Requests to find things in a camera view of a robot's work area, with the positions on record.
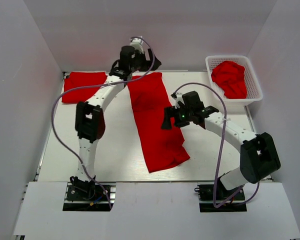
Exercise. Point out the white plastic basket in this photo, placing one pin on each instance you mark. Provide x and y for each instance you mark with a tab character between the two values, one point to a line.
254	92

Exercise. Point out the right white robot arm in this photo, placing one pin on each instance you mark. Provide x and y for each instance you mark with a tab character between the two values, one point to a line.
258	155

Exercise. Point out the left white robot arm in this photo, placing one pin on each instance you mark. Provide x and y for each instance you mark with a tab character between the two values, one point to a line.
89	117

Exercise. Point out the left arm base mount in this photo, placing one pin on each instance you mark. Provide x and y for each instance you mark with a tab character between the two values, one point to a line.
76	200

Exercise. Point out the folded red t shirt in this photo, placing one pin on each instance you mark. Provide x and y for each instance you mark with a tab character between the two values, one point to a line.
82	79

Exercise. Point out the red t shirt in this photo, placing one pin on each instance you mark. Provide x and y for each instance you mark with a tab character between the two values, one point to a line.
162	149
230	77
82	79

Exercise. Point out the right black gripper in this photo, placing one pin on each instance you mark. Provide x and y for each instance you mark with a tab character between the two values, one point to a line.
171	112

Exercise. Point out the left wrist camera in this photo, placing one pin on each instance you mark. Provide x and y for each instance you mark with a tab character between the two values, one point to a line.
137	43

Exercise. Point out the red t shirt in basket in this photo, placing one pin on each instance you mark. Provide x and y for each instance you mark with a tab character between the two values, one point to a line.
230	77

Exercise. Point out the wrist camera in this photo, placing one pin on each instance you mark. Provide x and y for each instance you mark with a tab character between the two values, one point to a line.
137	43
178	99

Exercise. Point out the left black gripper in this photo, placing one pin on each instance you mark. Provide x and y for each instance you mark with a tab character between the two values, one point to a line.
146	64

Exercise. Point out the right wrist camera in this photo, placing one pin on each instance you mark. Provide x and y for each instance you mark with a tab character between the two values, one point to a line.
178	99

